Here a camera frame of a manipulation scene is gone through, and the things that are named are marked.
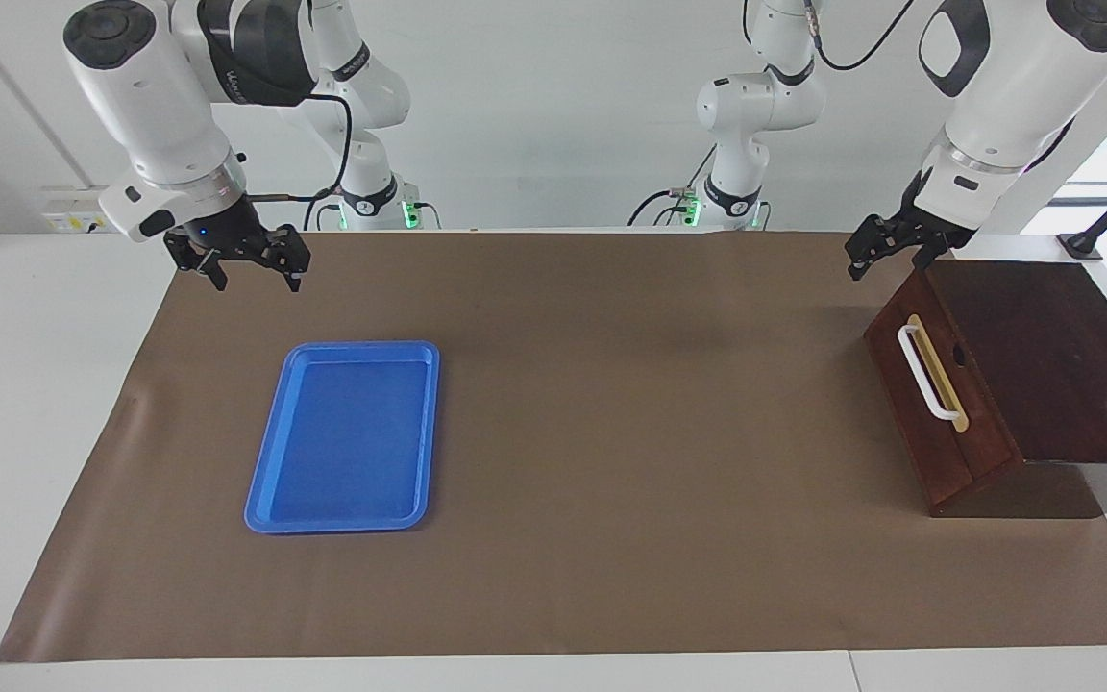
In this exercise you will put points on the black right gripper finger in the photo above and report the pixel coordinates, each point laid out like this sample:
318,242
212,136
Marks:
196,255
290,250

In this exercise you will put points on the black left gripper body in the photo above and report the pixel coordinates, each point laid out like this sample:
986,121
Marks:
923,226

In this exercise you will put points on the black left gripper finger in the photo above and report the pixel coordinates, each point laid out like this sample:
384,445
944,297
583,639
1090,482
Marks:
930,253
875,238

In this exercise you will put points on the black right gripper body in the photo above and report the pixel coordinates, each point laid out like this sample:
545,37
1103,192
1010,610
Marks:
232,231

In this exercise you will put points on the wooden drawer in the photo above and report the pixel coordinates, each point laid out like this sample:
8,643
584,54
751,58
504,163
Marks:
971,452

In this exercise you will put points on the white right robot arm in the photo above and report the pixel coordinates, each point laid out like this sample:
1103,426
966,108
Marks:
150,86

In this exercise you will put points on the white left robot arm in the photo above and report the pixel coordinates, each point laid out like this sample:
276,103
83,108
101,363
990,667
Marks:
1015,96

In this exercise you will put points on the dark wooden drawer cabinet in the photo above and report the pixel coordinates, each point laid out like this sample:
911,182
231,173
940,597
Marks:
1063,365

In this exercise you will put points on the blue plastic tray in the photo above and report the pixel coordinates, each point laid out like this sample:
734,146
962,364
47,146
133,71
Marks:
347,437

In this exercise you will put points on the brown table mat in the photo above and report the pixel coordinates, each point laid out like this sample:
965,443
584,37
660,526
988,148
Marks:
611,481

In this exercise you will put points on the white wall socket strip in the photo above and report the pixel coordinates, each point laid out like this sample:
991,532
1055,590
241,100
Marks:
83,211

